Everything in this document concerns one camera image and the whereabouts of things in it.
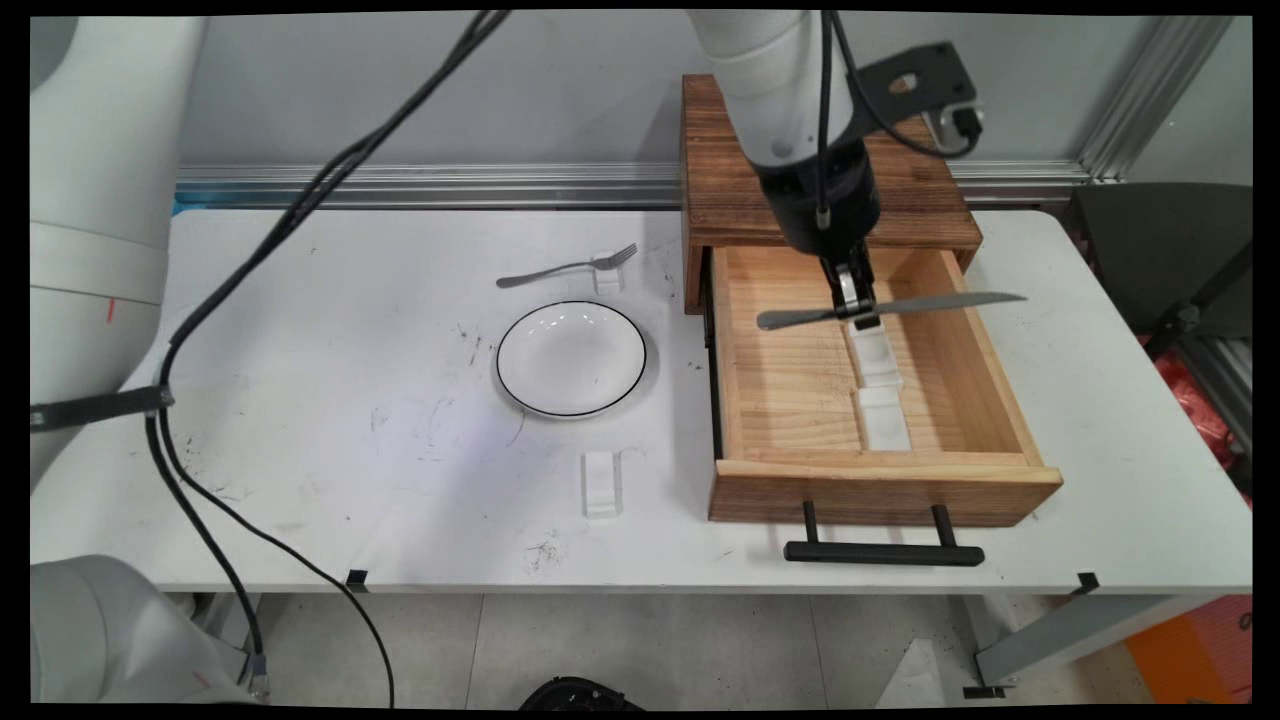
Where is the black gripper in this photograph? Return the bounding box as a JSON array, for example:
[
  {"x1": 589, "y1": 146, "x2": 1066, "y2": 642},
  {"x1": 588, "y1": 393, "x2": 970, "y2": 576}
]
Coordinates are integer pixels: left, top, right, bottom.
[{"x1": 750, "y1": 140, "x2": 883, "y2": 331}]

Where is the serrated steel knife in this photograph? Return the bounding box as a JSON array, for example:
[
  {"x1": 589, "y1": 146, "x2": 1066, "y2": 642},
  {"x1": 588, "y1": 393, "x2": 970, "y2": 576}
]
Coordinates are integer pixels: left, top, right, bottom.
[{"x1": 756, "y1": 291, "x2": 1029, "y2": 332}]

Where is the dark wooden drawer cabinet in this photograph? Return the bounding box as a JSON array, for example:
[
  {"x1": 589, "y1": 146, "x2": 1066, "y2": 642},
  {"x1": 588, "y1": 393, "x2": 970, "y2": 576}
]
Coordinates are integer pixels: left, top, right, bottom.
[{"x1": 682, "y1": 75, "x2": 984, "y2": 316}]

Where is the light wooden drawer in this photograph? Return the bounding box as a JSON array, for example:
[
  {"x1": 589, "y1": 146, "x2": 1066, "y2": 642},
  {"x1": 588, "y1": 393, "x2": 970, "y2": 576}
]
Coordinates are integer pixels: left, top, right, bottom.
[{"x1": 705, "y1": 245, "x2": 1064, "y2": 528}]

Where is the steel fork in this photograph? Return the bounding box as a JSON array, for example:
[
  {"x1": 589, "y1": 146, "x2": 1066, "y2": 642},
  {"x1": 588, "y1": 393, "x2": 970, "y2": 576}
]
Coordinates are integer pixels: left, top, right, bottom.
[{"x1": 496, "y1": 243, "x2": 639, "y2": 289}]

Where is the white plate with black rim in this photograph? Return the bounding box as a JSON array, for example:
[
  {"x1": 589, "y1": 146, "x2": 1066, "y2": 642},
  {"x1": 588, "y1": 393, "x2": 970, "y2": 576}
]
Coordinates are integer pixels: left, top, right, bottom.
[{"x1": 495, "y1": 300, "x2": 649, "y2": 419}]

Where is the black chair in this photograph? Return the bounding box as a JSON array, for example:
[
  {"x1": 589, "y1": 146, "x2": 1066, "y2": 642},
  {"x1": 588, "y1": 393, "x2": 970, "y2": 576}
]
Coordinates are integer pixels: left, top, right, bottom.
[{"x1": 1065, "y1": 183, "x2": 1253, "y2": 361}]

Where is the red plastic wrap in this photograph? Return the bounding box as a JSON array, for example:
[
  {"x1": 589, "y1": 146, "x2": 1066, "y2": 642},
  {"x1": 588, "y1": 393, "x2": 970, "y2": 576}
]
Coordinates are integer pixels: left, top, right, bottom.
[{"x1": 1140, "y1": 335, "x2": 1253, "y2": 491}]

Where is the grey table leg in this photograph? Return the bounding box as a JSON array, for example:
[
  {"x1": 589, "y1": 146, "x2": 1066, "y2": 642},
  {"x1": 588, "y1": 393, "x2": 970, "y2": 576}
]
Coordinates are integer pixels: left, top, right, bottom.
[{"x1": 975, "y1": 595, "x2": 1226, "y2": 691}]

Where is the black round floor object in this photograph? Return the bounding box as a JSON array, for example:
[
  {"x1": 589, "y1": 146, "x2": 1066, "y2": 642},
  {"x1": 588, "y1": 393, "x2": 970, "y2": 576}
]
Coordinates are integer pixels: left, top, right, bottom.
[{"x1": 520, "y1": 677, "x2": 646, "y2": 711}]

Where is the orange box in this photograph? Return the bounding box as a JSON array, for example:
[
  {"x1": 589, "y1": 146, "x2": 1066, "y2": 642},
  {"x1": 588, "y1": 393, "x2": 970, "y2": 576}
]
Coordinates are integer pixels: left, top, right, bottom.
[{"x1": 1125, "y1": 595, "x2": 1253, "y2": 704}]

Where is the black cable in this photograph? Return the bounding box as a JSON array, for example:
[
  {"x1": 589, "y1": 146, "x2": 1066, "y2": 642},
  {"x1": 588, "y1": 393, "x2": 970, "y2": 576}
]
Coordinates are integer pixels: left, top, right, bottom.
[
  {"x1": 145, "y1": 10, "x2": 983, "y2": 709},
  {"x1": 145, "y1": 10, "x2": 833, "y2": 701}
]

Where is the black drawer slide rail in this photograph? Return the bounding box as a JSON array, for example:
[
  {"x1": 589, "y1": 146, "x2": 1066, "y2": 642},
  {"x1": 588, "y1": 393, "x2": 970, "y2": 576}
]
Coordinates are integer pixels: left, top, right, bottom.
[{"x1": 703, "y1": 250, "x2": 724, "y2": 461}]

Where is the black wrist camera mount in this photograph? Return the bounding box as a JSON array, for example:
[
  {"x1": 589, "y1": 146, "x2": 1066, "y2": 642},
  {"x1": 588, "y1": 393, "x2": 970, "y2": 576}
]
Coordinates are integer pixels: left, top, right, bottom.
[{"x1": 850, "y1": 40, "x2": 986, "y2": 159}]

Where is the black drawer handle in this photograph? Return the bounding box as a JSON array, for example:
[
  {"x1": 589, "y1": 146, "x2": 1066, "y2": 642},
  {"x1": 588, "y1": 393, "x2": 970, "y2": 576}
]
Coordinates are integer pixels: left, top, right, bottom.
[{"x1": 784, "y1": 500, "x2": 986, "y2": 568}]

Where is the slanted aluminium frame post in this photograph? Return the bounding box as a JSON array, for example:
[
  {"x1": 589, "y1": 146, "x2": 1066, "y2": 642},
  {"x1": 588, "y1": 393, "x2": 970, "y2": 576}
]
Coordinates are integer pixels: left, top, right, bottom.
[{"x1": 1078, "y1": 15, "x2": 1236, "y2": 183}]

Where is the horizontal aluminium frame rail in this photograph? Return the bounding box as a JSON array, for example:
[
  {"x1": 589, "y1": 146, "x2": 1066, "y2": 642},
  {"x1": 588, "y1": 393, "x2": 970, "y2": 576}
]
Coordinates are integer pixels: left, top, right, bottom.
[{"x1": 175, "y1": 160, "x2": 1091, "y2": 211}]

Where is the plain black cable strap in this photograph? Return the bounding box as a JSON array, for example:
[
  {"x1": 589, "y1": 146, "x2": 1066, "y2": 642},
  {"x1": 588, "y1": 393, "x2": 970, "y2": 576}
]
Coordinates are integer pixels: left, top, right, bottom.
[{"x1": 30, "y1": 385, "x2": 177, "y2": 434}]

